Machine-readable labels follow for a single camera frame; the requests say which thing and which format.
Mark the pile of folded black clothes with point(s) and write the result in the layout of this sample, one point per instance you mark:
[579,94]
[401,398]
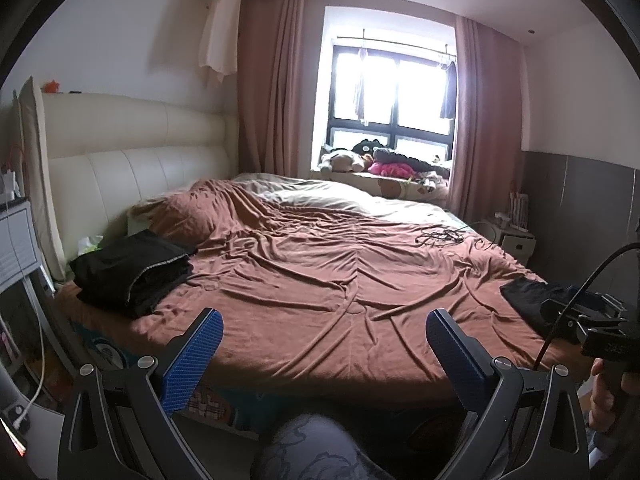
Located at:
[150,295]

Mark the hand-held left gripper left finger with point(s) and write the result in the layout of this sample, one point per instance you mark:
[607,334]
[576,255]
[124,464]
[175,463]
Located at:
[192,360]

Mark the cream padded headboard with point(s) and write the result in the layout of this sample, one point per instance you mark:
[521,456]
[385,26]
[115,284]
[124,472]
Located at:
[140,170]

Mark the small orange object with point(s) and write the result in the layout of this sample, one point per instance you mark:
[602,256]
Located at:
[52,87]

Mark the person's right forearm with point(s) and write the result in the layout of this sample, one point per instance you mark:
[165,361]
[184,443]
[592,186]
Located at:
[610,455]

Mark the brown blanket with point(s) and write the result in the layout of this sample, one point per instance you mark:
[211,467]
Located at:
[325,285]

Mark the person's patterned grey leg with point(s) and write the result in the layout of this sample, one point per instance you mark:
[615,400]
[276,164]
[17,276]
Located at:
[320,450]

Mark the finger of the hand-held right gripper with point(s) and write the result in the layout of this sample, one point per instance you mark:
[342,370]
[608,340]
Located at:
[607,325]
[575,308]

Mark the white hanging cloth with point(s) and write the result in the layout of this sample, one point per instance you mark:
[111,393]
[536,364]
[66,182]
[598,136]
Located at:
[220,35]

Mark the cream cushion with brown spots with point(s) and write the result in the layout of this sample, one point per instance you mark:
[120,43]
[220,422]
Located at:
[400,187]

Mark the light hanging garment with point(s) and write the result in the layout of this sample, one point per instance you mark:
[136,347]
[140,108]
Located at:
[361,90]

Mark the pink cloth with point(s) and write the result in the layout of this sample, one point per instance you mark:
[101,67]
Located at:
[392,169]

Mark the beige plush toy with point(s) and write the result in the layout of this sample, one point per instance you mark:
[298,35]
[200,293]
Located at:
[345,161]

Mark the dark grey plush toy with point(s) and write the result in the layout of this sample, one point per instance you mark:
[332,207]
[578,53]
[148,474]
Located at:
[415,160]

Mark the black plush toy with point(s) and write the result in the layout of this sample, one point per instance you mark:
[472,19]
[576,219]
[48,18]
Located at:
[370,146]

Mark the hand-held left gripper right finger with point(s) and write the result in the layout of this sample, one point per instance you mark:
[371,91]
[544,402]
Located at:
[457,360]

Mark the black clothes rail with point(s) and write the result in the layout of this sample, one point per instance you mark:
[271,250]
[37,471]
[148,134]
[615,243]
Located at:
[395,43]

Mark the dark hanging garment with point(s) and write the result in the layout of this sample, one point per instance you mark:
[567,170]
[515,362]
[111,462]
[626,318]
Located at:
[448,95]

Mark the person's right hand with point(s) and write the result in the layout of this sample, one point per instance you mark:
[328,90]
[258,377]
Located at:
[597,395]

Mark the green and white bag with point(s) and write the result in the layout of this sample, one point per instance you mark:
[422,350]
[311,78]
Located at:
[90,245]

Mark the white nightstand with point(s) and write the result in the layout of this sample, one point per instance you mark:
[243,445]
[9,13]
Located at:
[515,245]

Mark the white bedside cabinet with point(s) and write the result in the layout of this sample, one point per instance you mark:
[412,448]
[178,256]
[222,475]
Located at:
[20,245]

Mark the pink curtain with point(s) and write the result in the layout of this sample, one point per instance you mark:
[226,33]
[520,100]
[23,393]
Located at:
[480,110]
[280,85]

